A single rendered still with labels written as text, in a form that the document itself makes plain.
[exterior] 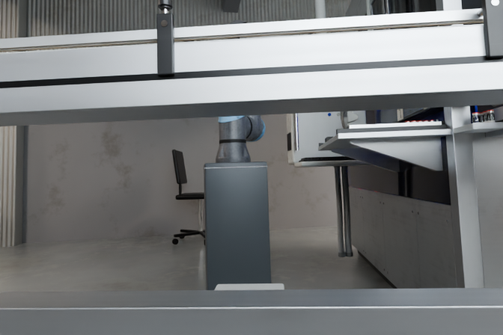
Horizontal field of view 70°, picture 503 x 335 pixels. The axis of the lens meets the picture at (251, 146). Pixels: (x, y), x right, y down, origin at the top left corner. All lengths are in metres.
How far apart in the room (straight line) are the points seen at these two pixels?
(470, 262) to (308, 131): 1.24
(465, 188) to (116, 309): 1.20
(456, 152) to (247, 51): 1.07
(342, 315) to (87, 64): 0.52
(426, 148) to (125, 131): 4.01
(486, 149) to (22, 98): 1.38
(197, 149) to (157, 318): 4.30
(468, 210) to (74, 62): 1.30
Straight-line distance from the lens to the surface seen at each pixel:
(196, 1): 5.40
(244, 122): 1.55
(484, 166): 1.51
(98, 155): 4.99
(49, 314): 0.66
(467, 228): 1.49
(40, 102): 0.63
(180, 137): 4.86
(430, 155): 1.54
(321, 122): 2.38
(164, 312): 0.59
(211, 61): 0.54
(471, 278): 1.53
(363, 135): 1.39
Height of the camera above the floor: 0.74
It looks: 4 degrees up
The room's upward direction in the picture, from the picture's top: 2 degrees counter-clockwise
